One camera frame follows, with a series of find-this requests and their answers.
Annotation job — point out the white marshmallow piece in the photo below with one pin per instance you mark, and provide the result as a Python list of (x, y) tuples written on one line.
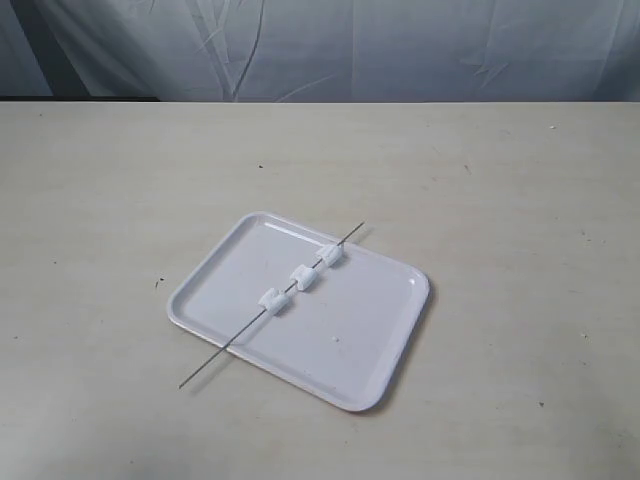
[(330, 254), (274, 301), (303, 277)]

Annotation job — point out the white rectangular plastic tray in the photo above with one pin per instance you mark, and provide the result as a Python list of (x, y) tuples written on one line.
[(339, 340)]

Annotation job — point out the white backdrop curtain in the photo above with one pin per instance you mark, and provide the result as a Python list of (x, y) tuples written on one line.
[(321, 51)]

